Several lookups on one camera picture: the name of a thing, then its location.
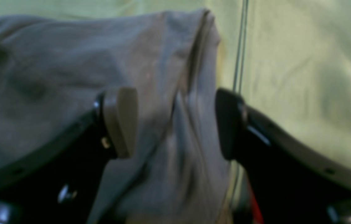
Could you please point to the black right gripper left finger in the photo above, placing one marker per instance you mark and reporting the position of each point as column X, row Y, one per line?
column 58, row 182

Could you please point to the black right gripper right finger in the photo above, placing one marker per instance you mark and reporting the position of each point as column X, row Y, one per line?
column 289, row 182

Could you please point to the grey t-shirt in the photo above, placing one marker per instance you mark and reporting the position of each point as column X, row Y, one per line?
column 52, row 71

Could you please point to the green table cloth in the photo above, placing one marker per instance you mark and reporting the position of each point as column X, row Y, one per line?
column 291, row 59

